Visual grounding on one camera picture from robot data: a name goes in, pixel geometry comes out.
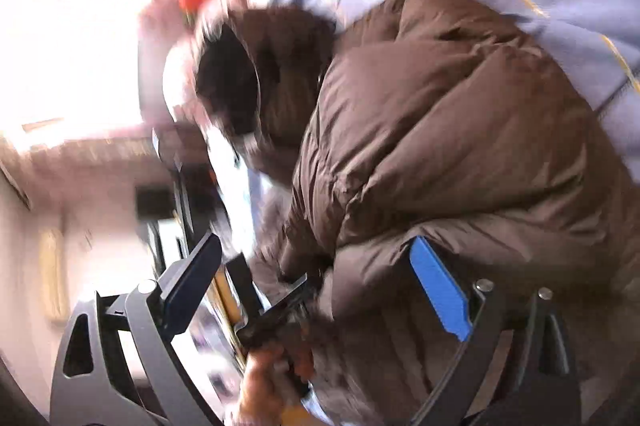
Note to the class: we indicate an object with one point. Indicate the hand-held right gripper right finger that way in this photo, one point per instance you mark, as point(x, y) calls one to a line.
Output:
point(440, 286)

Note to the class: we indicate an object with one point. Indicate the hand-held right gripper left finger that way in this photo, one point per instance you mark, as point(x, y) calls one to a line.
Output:
point(189, 278)

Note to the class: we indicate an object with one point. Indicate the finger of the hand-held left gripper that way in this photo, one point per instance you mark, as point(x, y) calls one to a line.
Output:
point(245, 288)

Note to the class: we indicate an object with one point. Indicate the brown puffer jacket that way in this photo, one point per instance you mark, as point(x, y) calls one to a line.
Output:
point(450, 146)

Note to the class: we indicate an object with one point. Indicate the person's left hand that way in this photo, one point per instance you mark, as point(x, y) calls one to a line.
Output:
point(260, 381)

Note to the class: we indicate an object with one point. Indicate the dark furniture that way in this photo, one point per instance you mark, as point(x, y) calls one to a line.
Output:
point(182, 186)

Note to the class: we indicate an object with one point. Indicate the pale wall panel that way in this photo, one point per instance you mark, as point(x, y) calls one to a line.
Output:
point(52, 273)

